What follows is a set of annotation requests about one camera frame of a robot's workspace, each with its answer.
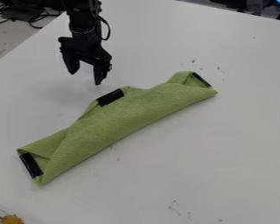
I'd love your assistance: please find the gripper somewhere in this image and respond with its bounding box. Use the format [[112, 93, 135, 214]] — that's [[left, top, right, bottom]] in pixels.
[[57, 28, 114, 86]]

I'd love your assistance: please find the green cloth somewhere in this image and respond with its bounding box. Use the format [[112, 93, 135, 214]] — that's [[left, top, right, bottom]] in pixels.
[[16, 70, 219, 186]]

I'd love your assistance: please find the yellow toy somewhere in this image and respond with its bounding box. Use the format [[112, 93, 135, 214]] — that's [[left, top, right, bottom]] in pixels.
[[0, 213, 26, 224]]

